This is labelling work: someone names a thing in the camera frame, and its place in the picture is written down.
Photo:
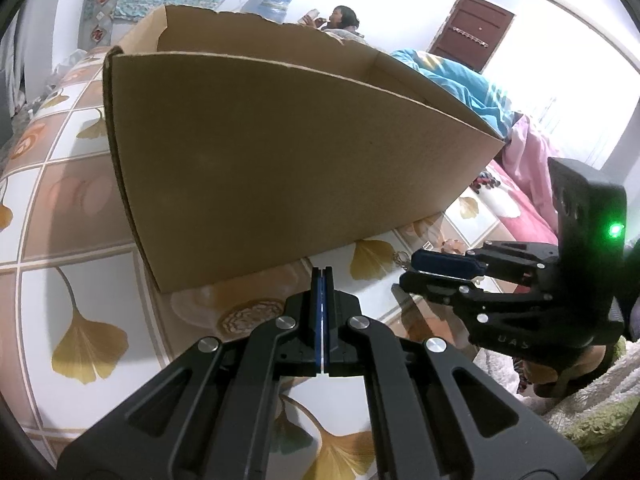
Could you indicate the large cardboard box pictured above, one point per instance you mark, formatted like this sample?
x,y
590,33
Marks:
x,y
280,170

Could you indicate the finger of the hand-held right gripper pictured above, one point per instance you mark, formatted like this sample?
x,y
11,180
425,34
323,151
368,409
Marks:
x,y
440,262
435,287

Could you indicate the person's right hand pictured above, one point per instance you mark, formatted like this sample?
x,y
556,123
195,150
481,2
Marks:
x,y
545,372

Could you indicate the brown wooden door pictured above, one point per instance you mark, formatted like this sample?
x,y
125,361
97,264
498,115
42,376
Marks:
x,y
472,30

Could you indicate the blue printed blanket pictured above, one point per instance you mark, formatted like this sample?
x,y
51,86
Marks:
x,y
450,90

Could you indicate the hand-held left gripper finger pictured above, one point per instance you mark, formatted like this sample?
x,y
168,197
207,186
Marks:
x,y
318,320
329,320

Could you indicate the pink floral blanket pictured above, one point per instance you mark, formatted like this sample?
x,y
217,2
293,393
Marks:
x,y
530,180

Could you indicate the blue water jug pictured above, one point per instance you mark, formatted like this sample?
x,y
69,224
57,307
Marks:
x,y
274,2

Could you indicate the patchwork hanging cloth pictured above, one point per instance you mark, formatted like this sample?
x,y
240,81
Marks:
x,y
102,10

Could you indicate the white plastic bag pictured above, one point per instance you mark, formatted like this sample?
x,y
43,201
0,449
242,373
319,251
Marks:
x,y
67,64

